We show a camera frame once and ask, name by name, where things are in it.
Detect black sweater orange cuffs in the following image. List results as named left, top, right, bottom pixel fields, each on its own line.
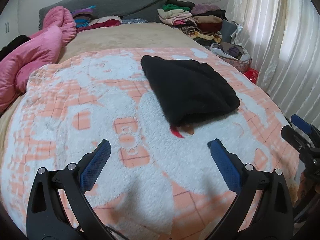
left=140, top=55, right=240, bottom=138

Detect floral basket with clothes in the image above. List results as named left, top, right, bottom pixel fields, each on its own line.
left=209, top=42, right=252, bottom=73

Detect pile of folded clothes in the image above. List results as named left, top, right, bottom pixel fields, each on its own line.
left=157, top=0, right=227, bottom=47

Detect green and black clothes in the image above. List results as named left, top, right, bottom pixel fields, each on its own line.
left=0, top=35, right=31, bottom=61

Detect red and cream folded clothes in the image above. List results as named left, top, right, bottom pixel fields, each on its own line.
left=77, top=15, right=122, bottom=33

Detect right hand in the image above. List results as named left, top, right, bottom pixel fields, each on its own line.
left=295, top=169, right=319, bottom=209

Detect red plastic bag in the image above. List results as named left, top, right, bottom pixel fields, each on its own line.
left=244, top=68, right=259, bottom=84

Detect white curtain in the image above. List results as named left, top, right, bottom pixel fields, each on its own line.
left=226, top=0, right=319, bottom=126

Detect peach white plaid blanket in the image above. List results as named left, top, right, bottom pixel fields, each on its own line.
left=1, top=48, right=299, bottom=239

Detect pink quilted comforter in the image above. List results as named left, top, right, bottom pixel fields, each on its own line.
left=1, top=6, right=76, bottom=113

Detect beige fleece bed sheet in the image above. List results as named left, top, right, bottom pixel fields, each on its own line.
left=0, top=22, right=206, bottom=140

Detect grey headboard cushion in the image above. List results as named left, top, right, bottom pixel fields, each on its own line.
left=39, top=0, right=166, bottom=29

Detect white wardrobe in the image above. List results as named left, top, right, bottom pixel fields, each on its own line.
left=0, top=19, right=19, bottom=48

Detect striped purple blue garment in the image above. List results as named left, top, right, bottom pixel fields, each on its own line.
left=71, top=5, right=95, bottom=28

